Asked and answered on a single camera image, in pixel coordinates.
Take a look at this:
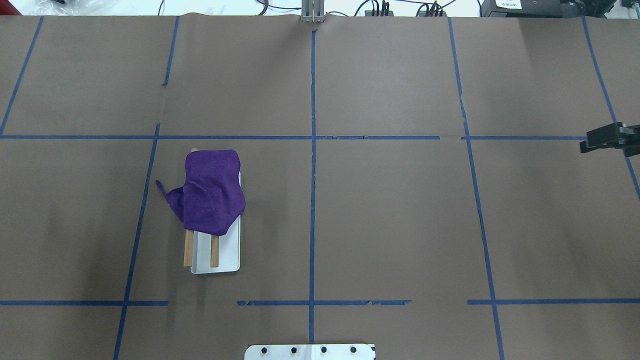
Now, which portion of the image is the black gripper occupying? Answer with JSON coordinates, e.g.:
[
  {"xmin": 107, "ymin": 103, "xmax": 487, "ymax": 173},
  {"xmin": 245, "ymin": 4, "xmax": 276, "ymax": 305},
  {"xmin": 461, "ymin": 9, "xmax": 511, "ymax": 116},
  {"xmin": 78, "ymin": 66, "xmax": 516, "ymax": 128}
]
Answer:
[{"xmin": 579, "ymin": 122, "xmax": 640, "ymax": 158}]

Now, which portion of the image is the purple microfibre towel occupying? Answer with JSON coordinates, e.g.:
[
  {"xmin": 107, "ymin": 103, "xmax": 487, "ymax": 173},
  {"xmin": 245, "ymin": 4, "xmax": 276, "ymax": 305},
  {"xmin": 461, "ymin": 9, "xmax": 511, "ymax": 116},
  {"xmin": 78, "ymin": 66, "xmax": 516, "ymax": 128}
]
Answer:
[{"xmin": 155, "ymin": 149, "xmax": 246, "ymax": 237}]

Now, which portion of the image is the white towel rack base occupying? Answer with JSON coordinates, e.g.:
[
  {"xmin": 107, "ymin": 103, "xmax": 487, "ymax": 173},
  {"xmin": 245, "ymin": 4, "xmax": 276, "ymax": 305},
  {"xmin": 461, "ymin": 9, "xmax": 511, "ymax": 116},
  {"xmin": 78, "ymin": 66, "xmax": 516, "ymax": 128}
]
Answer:
[{"xmin": 190, "ymin": 170, "xmax": 242, "ymax": 275}]

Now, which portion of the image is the inner wooden rack rod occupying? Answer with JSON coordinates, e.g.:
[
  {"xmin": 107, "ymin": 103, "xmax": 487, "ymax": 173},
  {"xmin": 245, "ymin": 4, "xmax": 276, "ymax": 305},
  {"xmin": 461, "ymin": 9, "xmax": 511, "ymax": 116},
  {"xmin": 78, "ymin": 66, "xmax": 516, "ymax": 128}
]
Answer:
[{"xmin": 210, "ymin": 235, "xmax": 220, "ymax": 268}]

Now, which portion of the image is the wooden rack rod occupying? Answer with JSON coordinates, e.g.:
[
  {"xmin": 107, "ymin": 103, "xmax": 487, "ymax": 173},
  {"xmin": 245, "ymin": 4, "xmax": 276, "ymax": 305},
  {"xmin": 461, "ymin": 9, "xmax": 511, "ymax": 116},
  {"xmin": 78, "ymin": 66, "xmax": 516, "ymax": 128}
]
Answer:
[
  {"xmin": 210, "ymin": 235, "xmax": 220, "ymax": 268},
  {"xmin": 183, "ymin": 148, "xmax": 200, "ymax": 268}
]

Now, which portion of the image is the outer wooden rack rod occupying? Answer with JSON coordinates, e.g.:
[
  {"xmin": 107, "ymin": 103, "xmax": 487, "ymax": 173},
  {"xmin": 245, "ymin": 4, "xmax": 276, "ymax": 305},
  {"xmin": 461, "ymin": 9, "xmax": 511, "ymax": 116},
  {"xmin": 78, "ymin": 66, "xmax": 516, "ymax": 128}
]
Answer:
[{"xmin": 183, "ymin": 148, "xmax": 200, "ymax": 268}]

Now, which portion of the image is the black computer box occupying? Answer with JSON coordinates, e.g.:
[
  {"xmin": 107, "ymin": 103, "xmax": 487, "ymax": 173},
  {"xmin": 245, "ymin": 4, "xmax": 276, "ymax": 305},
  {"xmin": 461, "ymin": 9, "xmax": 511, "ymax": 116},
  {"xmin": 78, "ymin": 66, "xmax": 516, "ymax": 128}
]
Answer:
[{"xmin": 480, "ymin": 0, "xmax": 594, "ymax": 18}]

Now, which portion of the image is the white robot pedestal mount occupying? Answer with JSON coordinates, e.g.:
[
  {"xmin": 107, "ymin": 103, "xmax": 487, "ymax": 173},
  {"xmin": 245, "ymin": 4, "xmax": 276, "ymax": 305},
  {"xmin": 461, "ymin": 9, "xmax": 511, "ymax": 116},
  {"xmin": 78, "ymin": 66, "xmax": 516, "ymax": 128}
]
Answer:
[{"xmin": 244, "ymin": 343, "xmax": 377, "ymax": 360}]

